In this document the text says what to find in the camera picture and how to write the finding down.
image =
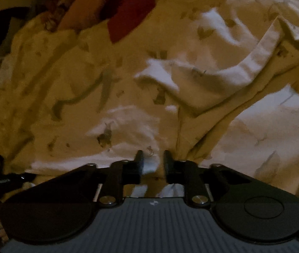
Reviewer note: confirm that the white floral bed sheet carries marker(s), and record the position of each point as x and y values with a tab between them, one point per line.
45	66

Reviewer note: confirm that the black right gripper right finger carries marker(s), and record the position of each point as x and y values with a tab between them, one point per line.
244	207

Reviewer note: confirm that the dark red cloth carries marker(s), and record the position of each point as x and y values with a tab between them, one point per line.
129	14

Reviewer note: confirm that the white floral small garment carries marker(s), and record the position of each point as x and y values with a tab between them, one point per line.
245	117

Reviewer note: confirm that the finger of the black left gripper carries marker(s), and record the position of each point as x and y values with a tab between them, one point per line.
11	182

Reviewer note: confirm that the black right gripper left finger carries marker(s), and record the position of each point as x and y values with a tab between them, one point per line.
63	207

